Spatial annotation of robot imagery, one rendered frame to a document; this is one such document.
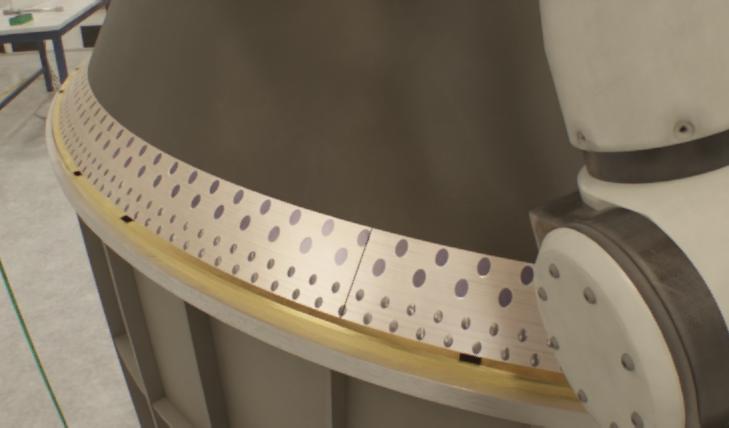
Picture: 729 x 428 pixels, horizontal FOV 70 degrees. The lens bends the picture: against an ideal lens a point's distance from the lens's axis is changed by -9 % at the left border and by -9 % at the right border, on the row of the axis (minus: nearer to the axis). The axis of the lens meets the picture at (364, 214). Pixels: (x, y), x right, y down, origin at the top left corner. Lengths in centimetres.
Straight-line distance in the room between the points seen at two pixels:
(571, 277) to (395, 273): 34
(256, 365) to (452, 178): 32
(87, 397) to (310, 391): 161
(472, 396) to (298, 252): 20
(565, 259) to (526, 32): 36
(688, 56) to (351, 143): 39
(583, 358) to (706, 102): 9
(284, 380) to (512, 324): 28
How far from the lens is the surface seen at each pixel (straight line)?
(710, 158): 20
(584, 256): 16
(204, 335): 70
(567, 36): 19
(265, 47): 61
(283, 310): 52
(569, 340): 20
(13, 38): 413
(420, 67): 52
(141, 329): 90
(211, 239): 59
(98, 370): 227
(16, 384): 235
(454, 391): 48
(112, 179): 76
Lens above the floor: 151
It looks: 30 degrees down
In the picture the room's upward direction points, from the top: 1 degrees clockwise
